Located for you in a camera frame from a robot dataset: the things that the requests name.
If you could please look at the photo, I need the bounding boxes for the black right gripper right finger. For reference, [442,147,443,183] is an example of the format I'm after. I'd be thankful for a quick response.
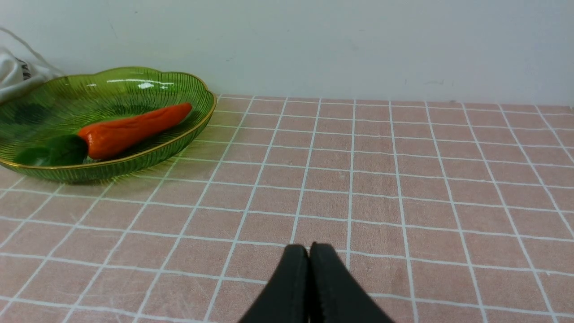
[309,242,393,323]

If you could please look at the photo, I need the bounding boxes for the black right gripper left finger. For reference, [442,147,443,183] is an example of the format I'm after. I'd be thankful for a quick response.
[240,244,309,323]

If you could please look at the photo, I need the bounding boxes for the white cloth bag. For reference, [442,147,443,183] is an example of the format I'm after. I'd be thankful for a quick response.
[0,27,65,104]

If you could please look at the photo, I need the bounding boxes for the pink checkered tablecloth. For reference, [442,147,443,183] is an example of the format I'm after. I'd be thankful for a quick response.
[0,96,574,323]

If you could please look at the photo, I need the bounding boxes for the orange carrot with green leaves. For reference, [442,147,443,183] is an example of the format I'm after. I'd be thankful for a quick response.
[13,103,192,167]

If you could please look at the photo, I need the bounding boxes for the green ribbed glass plate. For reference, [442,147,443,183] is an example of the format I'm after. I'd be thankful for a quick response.
[0,67,217,183]

